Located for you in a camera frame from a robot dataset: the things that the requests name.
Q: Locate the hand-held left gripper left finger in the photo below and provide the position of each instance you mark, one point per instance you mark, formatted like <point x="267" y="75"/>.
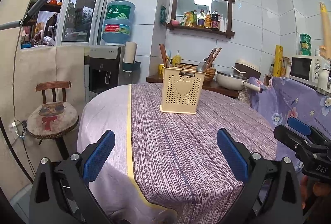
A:
<point x="99" y="156"/>

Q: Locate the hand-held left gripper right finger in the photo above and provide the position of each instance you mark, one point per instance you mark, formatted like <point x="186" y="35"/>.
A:
<point x="232" y="155"/>

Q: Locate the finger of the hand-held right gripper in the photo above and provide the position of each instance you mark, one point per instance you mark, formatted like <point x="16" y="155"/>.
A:
<point x="298" y="125"/>
<point x="287" y="136"/>

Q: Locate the cream plastic utensil holder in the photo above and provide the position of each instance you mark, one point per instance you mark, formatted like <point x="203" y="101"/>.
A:
<point x="181" y="99"/>

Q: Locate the metal spoon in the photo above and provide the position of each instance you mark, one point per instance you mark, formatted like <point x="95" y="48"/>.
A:
<point x="200" y="66"/>

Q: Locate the person's right hand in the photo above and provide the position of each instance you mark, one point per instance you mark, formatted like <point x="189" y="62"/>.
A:
<point x="319" y="189"/>

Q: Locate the white microwave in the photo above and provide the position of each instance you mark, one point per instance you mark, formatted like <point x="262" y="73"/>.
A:
<point x="301" y="68"/>

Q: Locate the cat print seat cushion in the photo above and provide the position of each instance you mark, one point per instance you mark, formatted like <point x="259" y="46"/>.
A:
<point x="51" y="119"/>

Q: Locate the wooden counter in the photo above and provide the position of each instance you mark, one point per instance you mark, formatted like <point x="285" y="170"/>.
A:
<point x="219" y="90"/>

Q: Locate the yellow roll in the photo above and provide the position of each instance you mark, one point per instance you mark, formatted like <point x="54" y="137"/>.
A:
<point x="278" y="61"/>

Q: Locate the cream pan with lid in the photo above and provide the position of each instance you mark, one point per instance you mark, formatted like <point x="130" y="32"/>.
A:
<point x="228" y="80"/>

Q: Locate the brown rice cooker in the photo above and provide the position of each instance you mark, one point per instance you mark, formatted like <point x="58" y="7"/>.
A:
<point x="249" y="68"/>

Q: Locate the stack of green cups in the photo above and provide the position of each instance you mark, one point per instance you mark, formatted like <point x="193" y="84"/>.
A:
<point x="305" y="44"/>

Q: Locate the woven basin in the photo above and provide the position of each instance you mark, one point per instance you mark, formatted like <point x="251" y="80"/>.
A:
<point x="210" y="75"/>

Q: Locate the wooden chair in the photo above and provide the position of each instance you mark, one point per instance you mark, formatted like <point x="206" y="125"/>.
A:
<point x="53" y="85"/>

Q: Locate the water dispenser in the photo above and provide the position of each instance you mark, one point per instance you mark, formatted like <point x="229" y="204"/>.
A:
<point x="106" y="68"/>

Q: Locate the beige cloth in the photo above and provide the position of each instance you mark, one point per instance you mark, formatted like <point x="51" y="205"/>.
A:
<point x="69" y="63"/>

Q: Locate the yellow cup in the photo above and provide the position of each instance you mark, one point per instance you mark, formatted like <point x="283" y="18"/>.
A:
<point x="160" y="68"/>

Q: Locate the paper towel roll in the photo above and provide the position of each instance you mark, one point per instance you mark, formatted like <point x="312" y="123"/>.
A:
<point x="130" y="52"/>

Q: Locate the yellow soap pump bottle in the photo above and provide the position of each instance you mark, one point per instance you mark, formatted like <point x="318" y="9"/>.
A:
<point x="177" y="59"/>

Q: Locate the white squeeze bottle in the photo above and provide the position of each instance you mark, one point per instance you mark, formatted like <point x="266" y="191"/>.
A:
<point x="225" y="25"/>
<point x="221" y="23"/>

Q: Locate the dark soy sauce bottle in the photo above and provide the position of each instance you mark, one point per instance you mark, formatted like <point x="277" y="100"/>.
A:
<point x="214" y="21"/>

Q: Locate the blue water bottle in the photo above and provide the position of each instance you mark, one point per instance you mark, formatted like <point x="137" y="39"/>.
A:
<point x="119" y="22"/>

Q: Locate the brown sauce bottle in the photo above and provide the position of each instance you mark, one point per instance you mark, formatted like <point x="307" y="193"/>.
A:
<point x="207" y="20"/>

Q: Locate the yellow snack bag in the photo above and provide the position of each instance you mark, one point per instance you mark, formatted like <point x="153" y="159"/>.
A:
<point x="186" y="20"/>

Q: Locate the sliding window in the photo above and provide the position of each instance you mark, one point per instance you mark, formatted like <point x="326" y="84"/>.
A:
<point x="77" y="14"/>

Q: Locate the pink cup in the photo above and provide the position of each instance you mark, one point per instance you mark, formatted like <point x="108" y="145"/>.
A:
<point x="175" y="22"/>

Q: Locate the green hanging packet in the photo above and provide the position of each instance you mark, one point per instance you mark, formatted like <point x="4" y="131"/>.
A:
<point x="163" y="15"/>

